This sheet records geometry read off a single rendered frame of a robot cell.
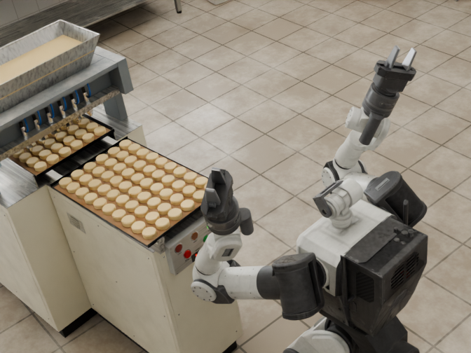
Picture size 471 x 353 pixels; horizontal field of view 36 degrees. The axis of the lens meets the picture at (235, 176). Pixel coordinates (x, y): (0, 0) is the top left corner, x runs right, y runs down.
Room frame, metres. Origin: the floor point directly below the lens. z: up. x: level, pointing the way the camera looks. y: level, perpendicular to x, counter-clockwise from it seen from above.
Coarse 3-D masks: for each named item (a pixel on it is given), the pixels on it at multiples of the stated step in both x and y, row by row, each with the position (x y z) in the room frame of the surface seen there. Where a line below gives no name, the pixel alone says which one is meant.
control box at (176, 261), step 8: (192, 224) 2.03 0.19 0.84; (200, 224) 2.02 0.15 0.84; (184, 232) 1.99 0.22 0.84; (192, 232) 1.99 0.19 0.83; (200, 232) 2.01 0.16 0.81; (208, 232) 2.04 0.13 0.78; (176, 240) 1.95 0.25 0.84; (184, 240) 1.96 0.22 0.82; (192, 240) 1.98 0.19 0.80; (200, 240) 2.01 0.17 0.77; (168, 248) 1.92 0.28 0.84; (184, 248) 1.96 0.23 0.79; (192, 248) 1.98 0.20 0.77; (200, 248) 2.00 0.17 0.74; (168, 256) 1.93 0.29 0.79; (176, 256) 1.93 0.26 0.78; (192, 256) 1.97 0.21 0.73; (168, 264) 1.94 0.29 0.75; (176, 264) 1.93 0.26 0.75; (184, 264) 1.95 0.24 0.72; (176, 272) 1.92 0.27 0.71
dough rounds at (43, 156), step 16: (64, 128) 2.73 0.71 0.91; (80, 128) 2.73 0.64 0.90; (96, 128) 2.67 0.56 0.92; (32, 144) 2.62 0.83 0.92; (48, 144) 2.60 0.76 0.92; (64, 144) 2.61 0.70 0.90; (80, 144) 2.57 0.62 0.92; (16, 160) 2.55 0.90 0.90; (32, 160) 2.50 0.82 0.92; (48, 160) 2.48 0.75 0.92
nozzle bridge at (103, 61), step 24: (96, 48) 2.91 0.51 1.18; (96, 72) 2.68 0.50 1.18; (120, 72) 2.75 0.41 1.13; (48, 96) 2.55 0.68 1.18; (96, 96) 2.72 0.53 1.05; (120, 96) 2.85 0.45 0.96; (0, 120) 2.42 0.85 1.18; (24, 120) 2.53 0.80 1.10; (0, 144) 2.44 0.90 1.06; (24, 144) 2.45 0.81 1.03; (0, 192) 2.42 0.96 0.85
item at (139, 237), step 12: (108, 156) 2.47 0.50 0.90; (132, 168) 2.35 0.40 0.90; (156, 168) 2.33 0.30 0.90; (72, 180) 2.34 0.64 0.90; (96, 192) 2.24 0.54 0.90; (120, 192) 2.21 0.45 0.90; (180, 192) 2.15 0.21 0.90; (84, 204) 2.17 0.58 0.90; (144, 204) 2.11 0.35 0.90; (108, 216) 2.07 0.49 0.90; (168, 216) 2.02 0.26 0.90; (120, 228) 1.99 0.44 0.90; (156, 228) 1.96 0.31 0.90; (168, 228) 1.95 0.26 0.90; (144, 240) 1.91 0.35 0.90
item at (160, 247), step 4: (48, 172) 2.43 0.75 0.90; (52, 172) 2.42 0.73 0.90; (56, 172) 2.42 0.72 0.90; (40, 176) 2.48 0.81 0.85; (44, 176) 2.45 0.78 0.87; (48, 176) 2.42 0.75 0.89; (52, 176) 2.39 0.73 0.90; (56, 176) 2.39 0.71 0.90; (60, 176) 2.38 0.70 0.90; (44, 180) 2.46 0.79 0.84; (48, 180) 2.43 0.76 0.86; (52, 180) 2.40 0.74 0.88; (56, 180) 2.37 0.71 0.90; (160, 240) 1.89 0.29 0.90; (164, 240) 1.90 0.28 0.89; (156, 244) 1.90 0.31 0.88; (160, 244) 1.90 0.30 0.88; (164, 244) 1.91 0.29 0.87; (152, 248) 1.92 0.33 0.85; (156, 248) 1.90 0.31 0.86; (160, 248) 1.89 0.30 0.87; (164, 248) 1.91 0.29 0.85; (160, 252) 1.89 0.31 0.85
